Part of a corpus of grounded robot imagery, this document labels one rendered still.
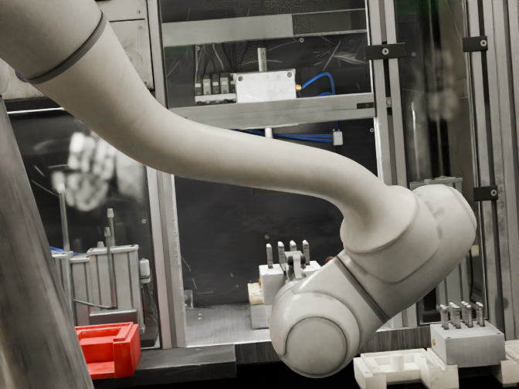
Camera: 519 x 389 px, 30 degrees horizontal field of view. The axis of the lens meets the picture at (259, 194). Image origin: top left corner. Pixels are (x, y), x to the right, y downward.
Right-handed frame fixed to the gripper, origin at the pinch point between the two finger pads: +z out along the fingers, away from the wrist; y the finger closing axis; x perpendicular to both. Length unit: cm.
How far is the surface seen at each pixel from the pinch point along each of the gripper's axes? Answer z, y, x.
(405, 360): 12.7, -16.8, -19.0
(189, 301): 63, -12, 19
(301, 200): 64, 8, -7
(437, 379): -0.1, -16.8, -21.6
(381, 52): 21.7, 36.3, -20.0
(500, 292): 21.9, -8.1, -38.5
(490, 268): 21.2, -3.5, -36.9
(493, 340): 0.5, -11.6, -31.0
